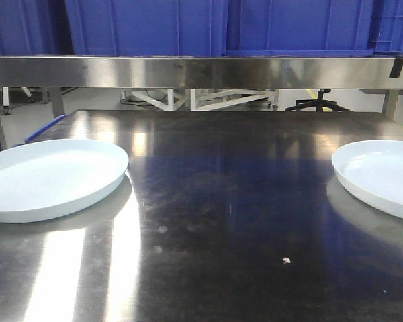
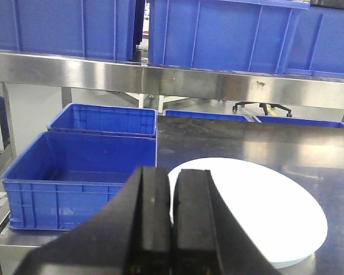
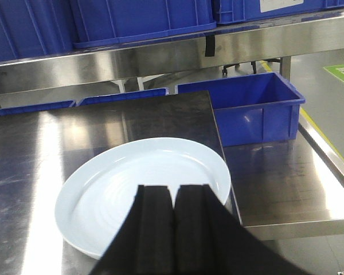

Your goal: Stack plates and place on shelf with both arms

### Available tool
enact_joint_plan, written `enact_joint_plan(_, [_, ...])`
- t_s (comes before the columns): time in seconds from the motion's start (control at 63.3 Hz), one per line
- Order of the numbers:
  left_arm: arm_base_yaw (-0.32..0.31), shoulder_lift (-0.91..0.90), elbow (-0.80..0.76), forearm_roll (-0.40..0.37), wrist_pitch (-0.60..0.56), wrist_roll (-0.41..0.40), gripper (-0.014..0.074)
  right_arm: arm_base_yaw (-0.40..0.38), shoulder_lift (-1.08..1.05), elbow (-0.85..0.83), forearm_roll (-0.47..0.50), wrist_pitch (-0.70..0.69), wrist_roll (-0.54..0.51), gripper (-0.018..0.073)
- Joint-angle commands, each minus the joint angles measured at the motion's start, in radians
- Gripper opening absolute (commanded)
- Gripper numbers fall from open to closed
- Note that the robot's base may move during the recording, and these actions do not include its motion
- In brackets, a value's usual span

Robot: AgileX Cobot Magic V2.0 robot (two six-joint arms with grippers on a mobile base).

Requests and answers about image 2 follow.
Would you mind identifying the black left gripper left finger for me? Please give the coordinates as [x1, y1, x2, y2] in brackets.
[15, 166, 170, 274]

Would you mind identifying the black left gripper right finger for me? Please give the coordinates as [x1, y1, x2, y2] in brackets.
[172, 169, 278, 274]

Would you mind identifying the light blue plate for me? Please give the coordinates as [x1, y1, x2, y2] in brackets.
[168, 157, 328, 269]

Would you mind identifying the blue shelf bin middle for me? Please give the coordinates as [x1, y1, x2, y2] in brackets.
[148, 1, 310, 74]

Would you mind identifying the blue shelf bin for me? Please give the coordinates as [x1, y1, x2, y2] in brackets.
[285, 6, 344, 78]
[148, 1, 310, 74]
[0, 1, 145, 61]

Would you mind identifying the blue shelf bin left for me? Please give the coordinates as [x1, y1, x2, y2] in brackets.
[0, 1, 145, 61]

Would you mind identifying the blue shelf bin right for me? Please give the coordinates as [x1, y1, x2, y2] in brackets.
[285, 6, 344, 78]

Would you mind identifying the blue bin near left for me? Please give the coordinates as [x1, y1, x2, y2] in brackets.
[2, 132, 157, 230]

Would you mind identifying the blue bin far middle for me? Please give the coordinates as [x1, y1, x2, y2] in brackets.
[163, 109, 250, 122]

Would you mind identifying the blue bin behind left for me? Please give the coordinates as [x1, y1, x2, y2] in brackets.
[47, 103, 158, 139]

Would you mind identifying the blue bin far right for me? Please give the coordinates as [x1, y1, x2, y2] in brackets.
[252, 116, 344, 129]

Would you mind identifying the black office chair base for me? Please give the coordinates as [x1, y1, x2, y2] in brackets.
[232, 101, 292, 117]

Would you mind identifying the steel side rack frame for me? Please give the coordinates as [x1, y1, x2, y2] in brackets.
[0, 82, 17, 182]

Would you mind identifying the stainless steel shelf rail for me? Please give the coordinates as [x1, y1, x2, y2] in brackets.
[0, 50, 344, 109]

